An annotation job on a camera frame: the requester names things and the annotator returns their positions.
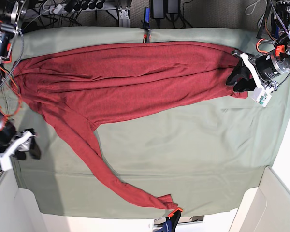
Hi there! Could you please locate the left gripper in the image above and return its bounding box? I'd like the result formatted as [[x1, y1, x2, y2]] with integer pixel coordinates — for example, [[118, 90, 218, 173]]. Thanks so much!
[[226, 50, 268, 92]]

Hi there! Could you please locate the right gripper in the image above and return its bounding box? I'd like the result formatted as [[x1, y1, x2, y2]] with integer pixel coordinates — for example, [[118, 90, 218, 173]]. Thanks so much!
[[0, 129, 41, 161]]

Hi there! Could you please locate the red long-sleeve T-shirt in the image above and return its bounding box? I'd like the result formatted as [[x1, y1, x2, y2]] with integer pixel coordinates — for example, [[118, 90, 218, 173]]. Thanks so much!
[[13, 41, 248, 210]]

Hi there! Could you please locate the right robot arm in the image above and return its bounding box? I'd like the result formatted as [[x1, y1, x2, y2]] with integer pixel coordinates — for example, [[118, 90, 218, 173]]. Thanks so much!
[[0, 0, 29, 154]]

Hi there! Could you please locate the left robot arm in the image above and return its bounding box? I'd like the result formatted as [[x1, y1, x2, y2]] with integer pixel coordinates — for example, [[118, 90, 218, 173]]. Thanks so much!
[[226, 0, 290, 93]]

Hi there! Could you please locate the black power adapter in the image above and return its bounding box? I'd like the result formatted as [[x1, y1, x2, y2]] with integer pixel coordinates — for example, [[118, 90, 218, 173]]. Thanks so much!
[[167, 0, 180, 14], [150, 0, 165, 19]]

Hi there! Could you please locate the top centre blue clamp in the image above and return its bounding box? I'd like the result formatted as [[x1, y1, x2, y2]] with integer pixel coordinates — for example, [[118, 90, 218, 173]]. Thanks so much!
[[143, 7, 151, 44]]

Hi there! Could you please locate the white box right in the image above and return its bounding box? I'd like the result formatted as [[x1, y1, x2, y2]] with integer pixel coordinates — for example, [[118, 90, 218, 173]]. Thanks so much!
[[229, 167, 290, 232]]

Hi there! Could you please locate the bottom orange black clamp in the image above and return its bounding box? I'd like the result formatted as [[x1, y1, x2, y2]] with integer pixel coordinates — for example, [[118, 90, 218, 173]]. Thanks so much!
[[157, 207, 183, 232]]

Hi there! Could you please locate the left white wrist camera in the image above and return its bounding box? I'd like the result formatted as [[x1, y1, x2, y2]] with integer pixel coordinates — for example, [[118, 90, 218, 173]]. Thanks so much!
[[250, 87, 272, 107]]

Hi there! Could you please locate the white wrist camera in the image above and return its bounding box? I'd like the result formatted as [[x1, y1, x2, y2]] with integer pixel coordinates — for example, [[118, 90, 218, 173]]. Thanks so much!
[[250, 87, 272, 107], [0, 156, 13, 171]]

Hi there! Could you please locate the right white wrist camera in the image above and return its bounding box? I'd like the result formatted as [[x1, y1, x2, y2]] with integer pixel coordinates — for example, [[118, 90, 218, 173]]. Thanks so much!
[[0, 156, 13, 171]]

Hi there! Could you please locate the metal table leg bracket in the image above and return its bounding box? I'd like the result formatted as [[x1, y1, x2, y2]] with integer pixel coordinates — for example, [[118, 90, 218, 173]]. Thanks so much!
[[117, 0, 132, 28]]

